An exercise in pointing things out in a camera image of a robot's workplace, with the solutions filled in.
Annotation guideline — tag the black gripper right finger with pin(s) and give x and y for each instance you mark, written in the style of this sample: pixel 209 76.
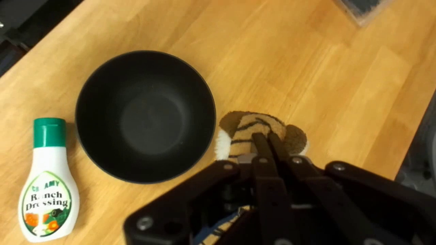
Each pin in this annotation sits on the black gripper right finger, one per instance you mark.
pixel 365 208

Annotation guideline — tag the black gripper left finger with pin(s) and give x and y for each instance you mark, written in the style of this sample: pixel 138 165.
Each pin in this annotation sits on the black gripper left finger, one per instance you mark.
pixel 237 204

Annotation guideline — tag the stuffed tiger toy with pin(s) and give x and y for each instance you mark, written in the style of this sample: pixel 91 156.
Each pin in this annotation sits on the stuffed tiger toy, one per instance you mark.
pixel 234 139

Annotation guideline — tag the black bowl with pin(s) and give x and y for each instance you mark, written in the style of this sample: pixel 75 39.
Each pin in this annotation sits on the black bowl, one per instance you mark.
pixel 145 117

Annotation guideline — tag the white ranch dressing bottle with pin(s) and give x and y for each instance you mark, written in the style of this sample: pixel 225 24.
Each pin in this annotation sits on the white ranch dressing bottle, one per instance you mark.
pixel 49 200

